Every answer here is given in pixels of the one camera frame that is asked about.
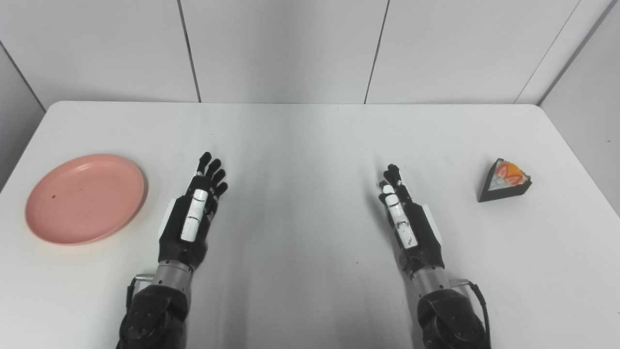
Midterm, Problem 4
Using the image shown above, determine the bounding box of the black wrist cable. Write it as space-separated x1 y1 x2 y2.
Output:
450 278 493 349
126 274 155 312

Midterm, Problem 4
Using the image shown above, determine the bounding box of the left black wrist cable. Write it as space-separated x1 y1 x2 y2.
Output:
126 274 155 312

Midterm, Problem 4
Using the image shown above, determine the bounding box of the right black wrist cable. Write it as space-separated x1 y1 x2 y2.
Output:
450 278 493 349

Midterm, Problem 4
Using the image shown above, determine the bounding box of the pink round plate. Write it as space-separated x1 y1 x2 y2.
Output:
25 154 147 246

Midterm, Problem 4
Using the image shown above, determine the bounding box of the cake slice with fruit topping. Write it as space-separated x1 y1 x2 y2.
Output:
477 158 532 203

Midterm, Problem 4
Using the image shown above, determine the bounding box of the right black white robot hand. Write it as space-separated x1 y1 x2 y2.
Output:
378 164 445 278

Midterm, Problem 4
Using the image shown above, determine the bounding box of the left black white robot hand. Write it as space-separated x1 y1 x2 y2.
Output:
158 152 229 270

